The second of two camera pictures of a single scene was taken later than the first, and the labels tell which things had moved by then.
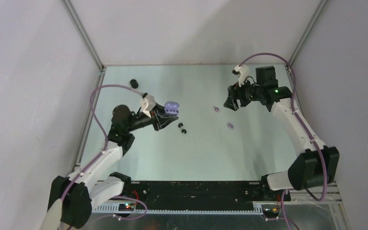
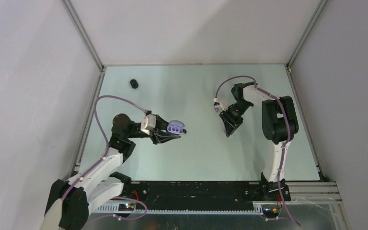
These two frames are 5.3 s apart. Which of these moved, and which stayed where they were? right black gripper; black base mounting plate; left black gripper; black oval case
Moved: left black gripper; right black gripper
Stayed: black oval case; black base mounting plate
